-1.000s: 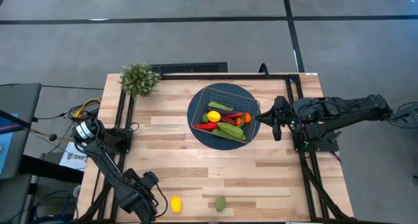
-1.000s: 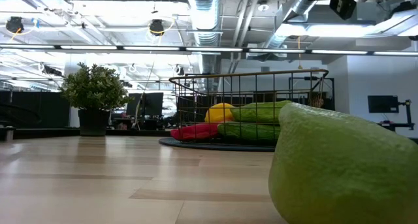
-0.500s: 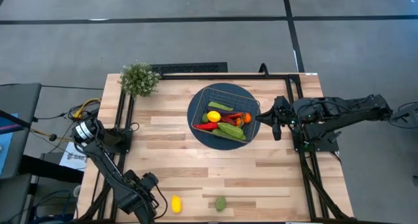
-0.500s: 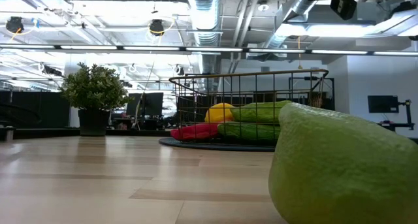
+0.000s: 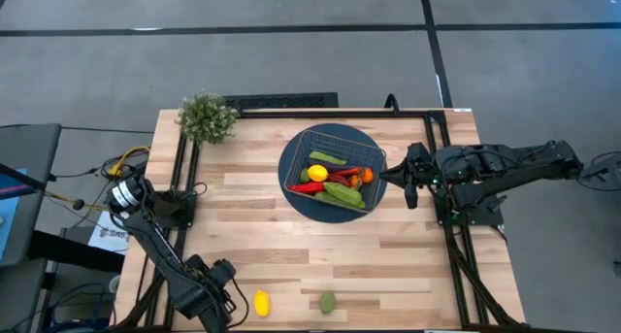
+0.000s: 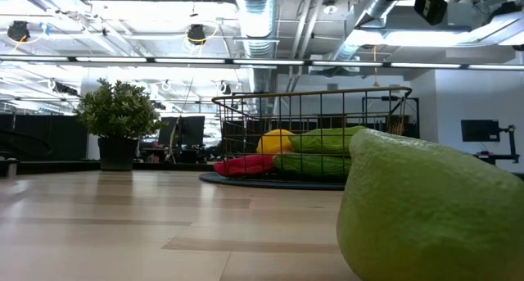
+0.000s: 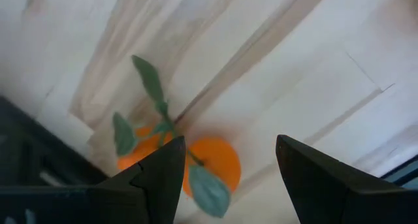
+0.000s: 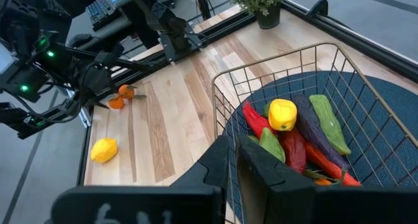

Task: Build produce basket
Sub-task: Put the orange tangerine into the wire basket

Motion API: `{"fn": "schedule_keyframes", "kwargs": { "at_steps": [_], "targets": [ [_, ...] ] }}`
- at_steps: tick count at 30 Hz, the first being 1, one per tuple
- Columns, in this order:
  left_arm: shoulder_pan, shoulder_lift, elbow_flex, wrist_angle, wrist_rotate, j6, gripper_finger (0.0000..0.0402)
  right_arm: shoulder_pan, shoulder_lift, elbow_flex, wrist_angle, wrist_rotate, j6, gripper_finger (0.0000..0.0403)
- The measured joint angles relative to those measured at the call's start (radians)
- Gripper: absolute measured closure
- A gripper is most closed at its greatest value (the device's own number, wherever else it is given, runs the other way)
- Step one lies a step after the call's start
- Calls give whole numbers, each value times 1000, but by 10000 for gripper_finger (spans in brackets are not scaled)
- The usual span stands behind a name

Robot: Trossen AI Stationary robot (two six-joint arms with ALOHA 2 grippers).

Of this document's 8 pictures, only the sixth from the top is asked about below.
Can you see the black monitor on arm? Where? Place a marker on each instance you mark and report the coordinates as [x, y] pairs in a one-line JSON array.
[[480, 130]]

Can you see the red pepper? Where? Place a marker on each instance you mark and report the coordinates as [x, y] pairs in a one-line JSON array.
[[245, 165]]

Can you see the green cucumber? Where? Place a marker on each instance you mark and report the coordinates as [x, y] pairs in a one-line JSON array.
[[313, 165], [327, 139]]

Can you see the black monitor stand with desk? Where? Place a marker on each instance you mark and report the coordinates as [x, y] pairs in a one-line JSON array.
[[510, 146]]

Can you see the black metal rack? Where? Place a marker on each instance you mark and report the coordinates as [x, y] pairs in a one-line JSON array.
[[415, 117]]

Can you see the green guava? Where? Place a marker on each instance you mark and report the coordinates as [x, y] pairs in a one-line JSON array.
[[430, 215]]

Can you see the yellow lemon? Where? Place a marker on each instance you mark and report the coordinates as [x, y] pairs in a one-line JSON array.
[[273, 141]]

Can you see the black ceiling unit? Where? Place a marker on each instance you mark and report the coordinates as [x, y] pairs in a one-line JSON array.
[[18, 30], [196, 34]]

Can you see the black office partition wall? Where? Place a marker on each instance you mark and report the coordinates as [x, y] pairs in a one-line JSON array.
[[61, 137]]

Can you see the long ceiling light strip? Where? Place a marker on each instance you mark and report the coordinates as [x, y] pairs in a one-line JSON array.
[[184, 60]]

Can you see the black desk monitors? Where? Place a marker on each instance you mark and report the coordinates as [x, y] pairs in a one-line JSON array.
[[188, 130]]

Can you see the potted artificial plant black pot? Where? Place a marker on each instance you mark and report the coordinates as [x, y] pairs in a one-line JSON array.
[[118, 109]]

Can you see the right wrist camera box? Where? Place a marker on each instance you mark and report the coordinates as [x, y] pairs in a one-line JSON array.
[[430, 11]]

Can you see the black aluminium table frame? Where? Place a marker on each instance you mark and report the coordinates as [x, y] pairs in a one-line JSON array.
[[61, 166]]

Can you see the silver spiral ventilation duct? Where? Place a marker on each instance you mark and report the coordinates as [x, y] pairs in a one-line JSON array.
[[257, 23], [368, 14]]

